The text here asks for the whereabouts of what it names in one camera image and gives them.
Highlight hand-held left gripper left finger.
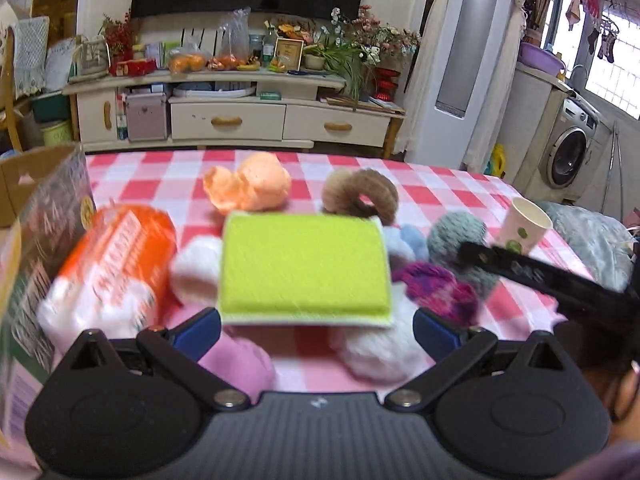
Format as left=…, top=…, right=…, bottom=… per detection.
left=65, top=307, right=251, bottom=411

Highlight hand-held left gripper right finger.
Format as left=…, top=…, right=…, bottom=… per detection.
left=382, top=307, right=576, bottom=411

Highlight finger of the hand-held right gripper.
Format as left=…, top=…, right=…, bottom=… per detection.
left=457, top=241, right=576, bottom=307

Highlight grey-green plush scrunchie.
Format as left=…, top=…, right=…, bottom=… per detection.
left=427, top=211, right=498, bottom=296

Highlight white plush scrunchie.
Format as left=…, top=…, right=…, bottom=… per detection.
left=170, top=235, right=226, bottom=308
left=330, top=325, right=436, bottom=385

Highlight light blue plush scrunchie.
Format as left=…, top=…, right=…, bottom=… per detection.
left=382, top=224, right=431, bottom=271

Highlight green sponge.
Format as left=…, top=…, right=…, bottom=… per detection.
left=218, top=211, right=396, bottom=329

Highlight cardboard box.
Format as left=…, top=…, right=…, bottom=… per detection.
left=0, top=142, right=98, bottom=471

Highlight person's right hand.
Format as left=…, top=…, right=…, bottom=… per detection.
left=582, top=360, right=640, bottom=448

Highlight paper cup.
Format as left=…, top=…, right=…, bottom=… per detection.
left=496, top=196, right=554, bottom=261

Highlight pink plush scrunchie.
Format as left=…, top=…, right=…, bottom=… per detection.
left=165, top=305, right=278, bottom=398

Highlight purple plush scrunchie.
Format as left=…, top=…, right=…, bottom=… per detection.
left=391, top=261, right=481, bottom=328

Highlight grey fluffy blanket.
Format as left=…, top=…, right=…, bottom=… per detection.
left=535, top=201, right=638, bottom=293

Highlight red checked tablecloth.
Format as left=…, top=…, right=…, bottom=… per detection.
left=82, top=149, right=596, bottom=396

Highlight yellow toy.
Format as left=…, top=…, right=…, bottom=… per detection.
left=487, top=144, right=507, bottom=178

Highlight orange tissue pack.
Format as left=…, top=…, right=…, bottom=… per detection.
left=37, top=205, right=178, bottom=356

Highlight washing machine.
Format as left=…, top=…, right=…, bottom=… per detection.
left=537, top=87, right=613, bottom=203

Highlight orange plush scrunchie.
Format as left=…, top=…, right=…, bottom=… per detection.
left=202, top=152, right=292, bottom=213

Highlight brown plush scrunchie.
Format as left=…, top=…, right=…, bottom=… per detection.
left=321, top=168, right=400, bottom=226

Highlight white standing air conditioner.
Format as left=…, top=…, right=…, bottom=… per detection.
left=405, top=0, right=531, bottom=171

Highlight purple basin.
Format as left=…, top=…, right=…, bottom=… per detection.
left=517, top=41, right=567, bottom=76

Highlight red vase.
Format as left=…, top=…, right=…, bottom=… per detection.
left=372, top=66, right=401, bottom=103

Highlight cream television cabinet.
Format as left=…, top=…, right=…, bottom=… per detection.
left=62, top=67, right=406, bottom=158

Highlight pink storage box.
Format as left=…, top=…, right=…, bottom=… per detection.
left=125, top=92, right=168, bottom=142

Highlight light green bucket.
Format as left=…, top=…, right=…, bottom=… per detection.
left=40, top=120, right=75, bottom=148

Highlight artificial flower bunch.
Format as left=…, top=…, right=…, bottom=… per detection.
left=305, top=5, right=422, bottom=102

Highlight bag of oranges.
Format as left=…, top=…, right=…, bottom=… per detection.
left=167, top=47, right=208, bottom=76

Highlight dark green bin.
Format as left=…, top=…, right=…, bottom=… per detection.
left=31, top=94, right=71, bottom=123

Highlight hanging laundry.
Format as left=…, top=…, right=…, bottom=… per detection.
left=565, top=0, right=621, bottom=63

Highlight red flat box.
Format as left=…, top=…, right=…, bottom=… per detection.
left=114, top=58, right=157, bottom=77

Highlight framed certificate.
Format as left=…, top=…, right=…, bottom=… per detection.
left=273, top=37, right=305, bottom=72

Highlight clear plastic bag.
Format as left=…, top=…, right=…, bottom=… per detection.
left=207, top=7, right=253, bottom=71

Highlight red berry branches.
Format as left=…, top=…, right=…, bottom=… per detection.
left=100, top=12, right=137, bottom=57

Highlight wooden chair with lace cover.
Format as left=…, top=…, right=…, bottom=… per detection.
left=0, top=15, right=52, bottom=152

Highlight white wire basket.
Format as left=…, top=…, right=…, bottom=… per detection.
left=75, top=37, right=112, bottom=78

